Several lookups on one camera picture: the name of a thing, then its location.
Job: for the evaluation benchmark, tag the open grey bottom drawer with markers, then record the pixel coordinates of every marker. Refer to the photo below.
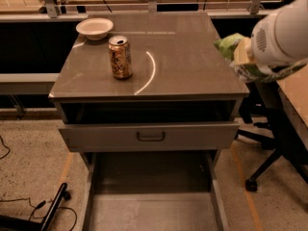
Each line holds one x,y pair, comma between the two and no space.
154,191

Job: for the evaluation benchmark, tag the gold soda can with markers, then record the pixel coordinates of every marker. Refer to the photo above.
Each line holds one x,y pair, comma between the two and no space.
120,57

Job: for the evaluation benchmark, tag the grey metal drawer cabinet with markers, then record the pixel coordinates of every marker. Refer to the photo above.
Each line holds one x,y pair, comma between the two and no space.
178,75

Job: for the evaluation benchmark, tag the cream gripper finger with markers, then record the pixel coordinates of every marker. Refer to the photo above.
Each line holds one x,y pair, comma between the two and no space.
243,53

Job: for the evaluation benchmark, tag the white paper bowl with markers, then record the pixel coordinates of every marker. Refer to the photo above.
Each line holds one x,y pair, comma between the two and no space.
95,28

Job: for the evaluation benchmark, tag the grey metal railing frame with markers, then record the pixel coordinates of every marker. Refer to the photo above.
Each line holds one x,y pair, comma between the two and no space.
77,10

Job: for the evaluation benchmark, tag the green jalapeno chip bag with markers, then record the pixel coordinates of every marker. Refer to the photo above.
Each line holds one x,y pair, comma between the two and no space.
249,73

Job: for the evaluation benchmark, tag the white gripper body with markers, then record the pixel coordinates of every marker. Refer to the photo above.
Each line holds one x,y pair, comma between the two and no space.
266,50

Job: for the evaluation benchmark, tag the grey middle drawer with handle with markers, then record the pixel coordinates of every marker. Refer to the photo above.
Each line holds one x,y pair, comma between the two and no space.
149,136

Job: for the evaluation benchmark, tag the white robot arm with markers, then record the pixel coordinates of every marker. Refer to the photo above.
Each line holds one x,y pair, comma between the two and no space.
298,6

